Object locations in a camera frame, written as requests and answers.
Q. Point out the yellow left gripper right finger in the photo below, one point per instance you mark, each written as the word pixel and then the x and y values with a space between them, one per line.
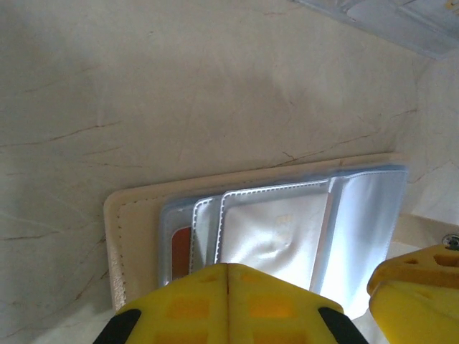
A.
pixel 287 297

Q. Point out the beige card holder wallet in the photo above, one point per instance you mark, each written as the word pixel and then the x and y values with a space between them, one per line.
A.
pixel 140 233

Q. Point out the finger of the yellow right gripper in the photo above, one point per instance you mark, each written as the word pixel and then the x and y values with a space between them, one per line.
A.
pixel 423 272
pixel 412 319

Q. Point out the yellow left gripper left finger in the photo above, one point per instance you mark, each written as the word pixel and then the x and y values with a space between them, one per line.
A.
pixel 201 286

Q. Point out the red card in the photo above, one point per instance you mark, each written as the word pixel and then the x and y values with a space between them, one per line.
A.
pixel 181 251

